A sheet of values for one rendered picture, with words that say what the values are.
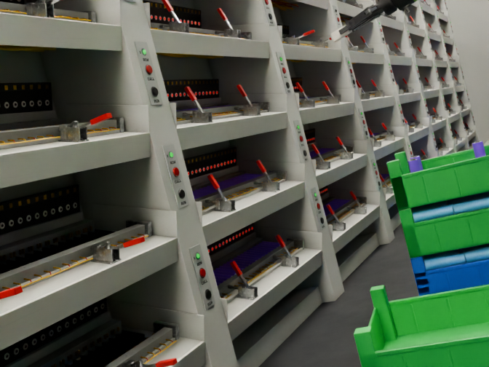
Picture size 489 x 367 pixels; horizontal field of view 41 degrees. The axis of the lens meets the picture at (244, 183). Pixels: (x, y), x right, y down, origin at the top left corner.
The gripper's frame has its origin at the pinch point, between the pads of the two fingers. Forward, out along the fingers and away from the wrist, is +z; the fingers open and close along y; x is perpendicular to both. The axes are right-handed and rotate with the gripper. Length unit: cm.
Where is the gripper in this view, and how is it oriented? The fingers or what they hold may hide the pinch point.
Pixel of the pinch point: (340, 33)
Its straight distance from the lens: 233.7
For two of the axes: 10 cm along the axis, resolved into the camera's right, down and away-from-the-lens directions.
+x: -4.6, -8.8, 0.7
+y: 4.2, -1.5, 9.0
